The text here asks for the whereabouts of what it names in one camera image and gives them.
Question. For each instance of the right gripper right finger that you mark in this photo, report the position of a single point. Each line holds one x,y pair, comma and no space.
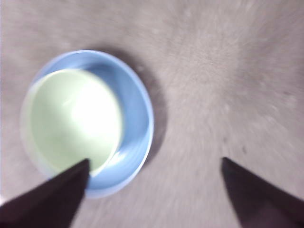
266,202

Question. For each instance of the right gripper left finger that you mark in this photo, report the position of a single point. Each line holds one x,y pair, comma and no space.
42,204

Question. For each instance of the blue round plate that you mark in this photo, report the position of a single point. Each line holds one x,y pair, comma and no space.
135,114

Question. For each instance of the green ribbed bowl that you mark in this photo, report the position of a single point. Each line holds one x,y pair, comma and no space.
71,118

